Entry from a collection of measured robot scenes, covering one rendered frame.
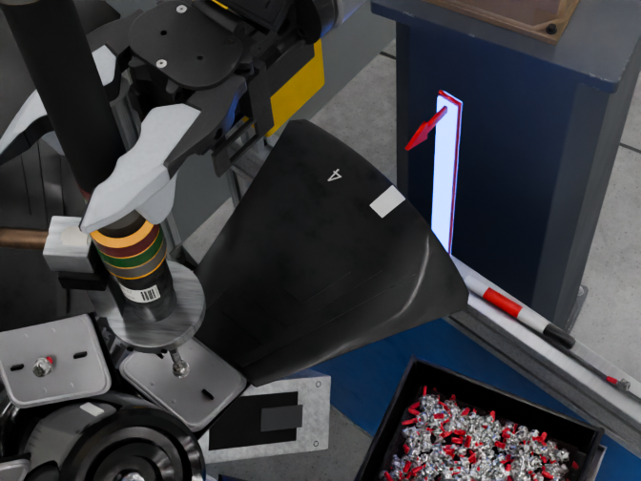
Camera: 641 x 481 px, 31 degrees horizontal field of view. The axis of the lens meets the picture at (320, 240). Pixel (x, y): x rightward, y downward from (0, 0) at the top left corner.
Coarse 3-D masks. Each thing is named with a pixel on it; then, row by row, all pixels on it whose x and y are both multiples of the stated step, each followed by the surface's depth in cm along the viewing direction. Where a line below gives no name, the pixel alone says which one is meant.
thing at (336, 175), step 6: (336, 162) 102; (330, 168) 102; (336, 168) 102; (342, 168) 102; (324, 174) 102; (330, 174) 102; (336, 174) 102; (342, 174) 102; (348, 174) 102; (318, 180) 101; (324, 180) 101; (330, 180) 101; (336, 180) 101; (342, 180) 102; (330, 186) 101; (336, 186) 101
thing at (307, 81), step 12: (312, 60) 126; (300, 72) 125; (312, 72) 127; (288, 84) 125; (300, 84) 127; (312, 84) 129; (276, 96) 124; (288, 96) 126; (300, 96) 128; (276, 108) 125; (288, 108) 128; (276, 120) 127
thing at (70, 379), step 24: (0, 336) 86; (24, 336) 86; (48, 336) 85; (72, 336) 84; (96, 336) 84; (0, 360) 87; (24, 360) 86; (72, 360) 85; (96, 360) 84; (24, 384) 87; (48, 384) 86; (72, 384) 85; (96, 384) 85
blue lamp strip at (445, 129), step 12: (456, 108) 103; (444, 120) 106; (456, 120) 105; (444, 132) 108; (444, 144) 109; (444, 156) 111; (444, 168) 112; (444, 180) 114; (444, 192) 116; (444, 204) 118; (432, 216) 121; (444, 216) 120; (432, 228) 123; (444, 228) 122; (444, 240) 124
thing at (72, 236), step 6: (66, 228) 74; (72, 228) 74; (78, 228) 74; (66, 234) 74; (72, 234) 74; (78, 234) 74; (84, 234) 74; (66, 240) 74; (72, 240) 74; (78, 240) 74; (84, 240) 74; (90, 240) 74
